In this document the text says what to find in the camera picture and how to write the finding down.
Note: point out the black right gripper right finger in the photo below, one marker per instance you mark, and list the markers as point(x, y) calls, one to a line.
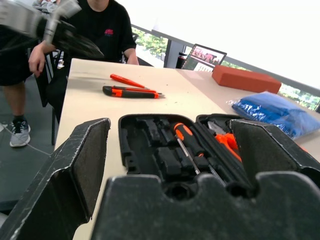
point(265, 150)

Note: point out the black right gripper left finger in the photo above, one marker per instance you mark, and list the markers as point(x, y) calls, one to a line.
point(62, 180)

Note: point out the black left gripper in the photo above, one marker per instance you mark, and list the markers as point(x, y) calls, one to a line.
point(65, 35)

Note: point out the black plastic tool case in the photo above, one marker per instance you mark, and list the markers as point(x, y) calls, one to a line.
point(150, 140)

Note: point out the seated person's right hand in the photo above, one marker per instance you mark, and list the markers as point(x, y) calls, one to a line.
point(36, 61)

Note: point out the person in black t-shirt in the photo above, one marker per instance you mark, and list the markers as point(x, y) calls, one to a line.
point(107, 30)

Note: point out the blue plastic bag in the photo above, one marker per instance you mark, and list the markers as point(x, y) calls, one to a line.
point(272, 112)

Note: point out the orange tester pen screwdriver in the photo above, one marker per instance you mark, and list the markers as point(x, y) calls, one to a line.
point(125, 80)

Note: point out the black chair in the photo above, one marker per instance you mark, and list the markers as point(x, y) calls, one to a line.
point(48, 82)

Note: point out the black and orange utility knife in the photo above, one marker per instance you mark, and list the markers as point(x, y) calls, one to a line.
point(132, 93)

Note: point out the orange rectangular block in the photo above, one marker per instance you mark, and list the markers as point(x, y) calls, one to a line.
point(245, 78)

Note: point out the orange and black screwdriver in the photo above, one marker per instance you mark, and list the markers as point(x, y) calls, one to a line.
point(188, 137)

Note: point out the thin silver shaft screwdriver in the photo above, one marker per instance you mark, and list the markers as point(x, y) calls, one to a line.
point(187, 155)

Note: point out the person in black shorts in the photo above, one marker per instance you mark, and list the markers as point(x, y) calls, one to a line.
point(12, 70)

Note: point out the black drink bottle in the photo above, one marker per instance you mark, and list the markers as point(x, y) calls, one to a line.
point(181, 60)

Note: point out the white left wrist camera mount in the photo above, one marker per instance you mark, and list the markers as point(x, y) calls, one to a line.
point(56, 17)

